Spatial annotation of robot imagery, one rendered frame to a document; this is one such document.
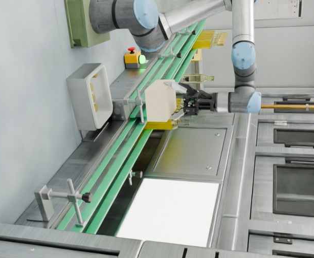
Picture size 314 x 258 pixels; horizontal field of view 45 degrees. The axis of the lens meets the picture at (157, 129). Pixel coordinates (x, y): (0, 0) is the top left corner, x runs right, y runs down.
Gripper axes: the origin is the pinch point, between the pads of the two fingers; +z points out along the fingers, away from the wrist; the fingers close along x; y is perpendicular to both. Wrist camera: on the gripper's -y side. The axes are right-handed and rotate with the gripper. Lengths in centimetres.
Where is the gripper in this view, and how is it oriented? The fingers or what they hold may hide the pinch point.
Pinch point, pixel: (165, 100)
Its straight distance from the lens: 147.2
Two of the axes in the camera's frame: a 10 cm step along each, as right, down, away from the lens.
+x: 0.7, 9.3, 3.5
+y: -2.8, 3.6, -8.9
